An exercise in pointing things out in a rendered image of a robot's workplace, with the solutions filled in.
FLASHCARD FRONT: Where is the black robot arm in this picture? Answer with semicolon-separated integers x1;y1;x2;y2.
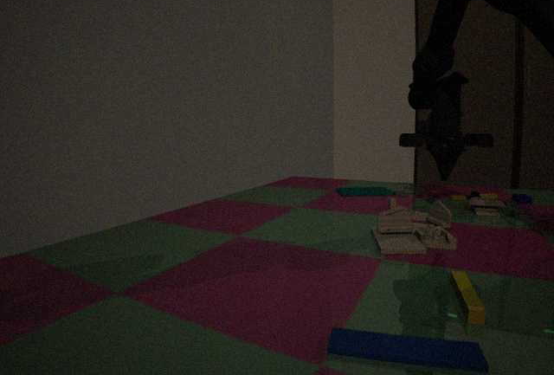
408;0;554;136

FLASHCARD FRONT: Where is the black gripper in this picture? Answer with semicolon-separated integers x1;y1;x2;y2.
399;106;494;181

